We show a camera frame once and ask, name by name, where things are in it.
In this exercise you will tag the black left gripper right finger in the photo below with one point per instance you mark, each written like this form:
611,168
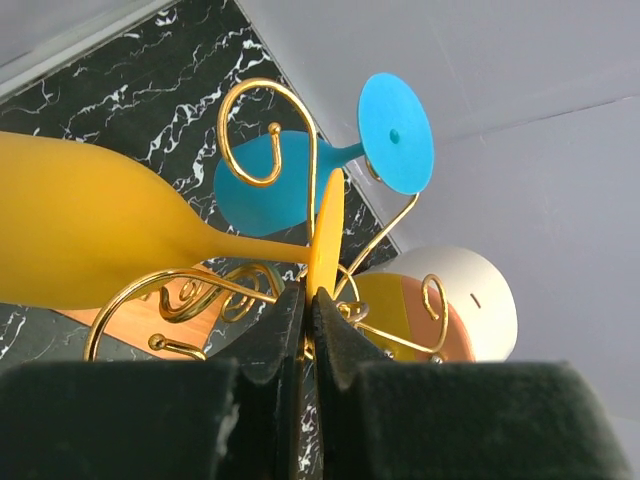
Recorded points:
382,419

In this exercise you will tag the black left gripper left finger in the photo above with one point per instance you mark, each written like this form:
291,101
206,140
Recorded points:
232,416

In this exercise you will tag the blue wine glass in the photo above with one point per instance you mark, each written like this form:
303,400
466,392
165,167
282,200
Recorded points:
395,138

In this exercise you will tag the yellow wine glass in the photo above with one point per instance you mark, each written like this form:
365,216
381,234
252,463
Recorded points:
80,222

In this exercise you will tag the round three-drawer cabinet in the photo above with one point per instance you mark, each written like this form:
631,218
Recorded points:
439,303

